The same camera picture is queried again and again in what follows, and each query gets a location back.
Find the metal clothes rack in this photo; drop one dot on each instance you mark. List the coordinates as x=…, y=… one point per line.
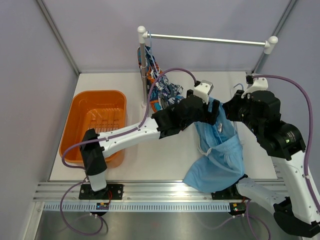
x=143, y=34

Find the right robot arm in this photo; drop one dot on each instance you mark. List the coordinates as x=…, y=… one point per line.
x=296, y=214

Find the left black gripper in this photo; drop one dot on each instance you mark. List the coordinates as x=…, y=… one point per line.
x=209, y=117

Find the orange plastic basket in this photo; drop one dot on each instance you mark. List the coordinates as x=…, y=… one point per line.
x=101, y=110

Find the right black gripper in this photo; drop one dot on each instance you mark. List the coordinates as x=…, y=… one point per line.
x=230, y=107

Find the light blue shorts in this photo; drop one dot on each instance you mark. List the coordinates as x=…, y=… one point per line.
x=221, y=163

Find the white slotted cable duct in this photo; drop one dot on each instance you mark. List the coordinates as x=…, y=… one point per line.
x=163, y=207

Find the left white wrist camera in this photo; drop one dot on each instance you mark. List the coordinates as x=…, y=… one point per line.
x=202, y=89

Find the patterned orange blue shorts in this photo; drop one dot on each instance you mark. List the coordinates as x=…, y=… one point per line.
x=165, y=92

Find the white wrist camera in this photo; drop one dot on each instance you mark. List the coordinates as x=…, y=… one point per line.
x=202, y=89
x=255, y=83

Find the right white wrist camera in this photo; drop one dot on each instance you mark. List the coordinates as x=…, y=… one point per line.
x=255, y=83

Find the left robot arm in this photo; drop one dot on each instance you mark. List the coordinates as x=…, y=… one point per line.
x=96, y=147

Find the blue wire hanger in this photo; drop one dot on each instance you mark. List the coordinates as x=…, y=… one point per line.
x=237, y=87
x=151, y=53

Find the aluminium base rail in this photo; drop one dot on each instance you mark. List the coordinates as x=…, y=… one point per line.
x=132, y=191

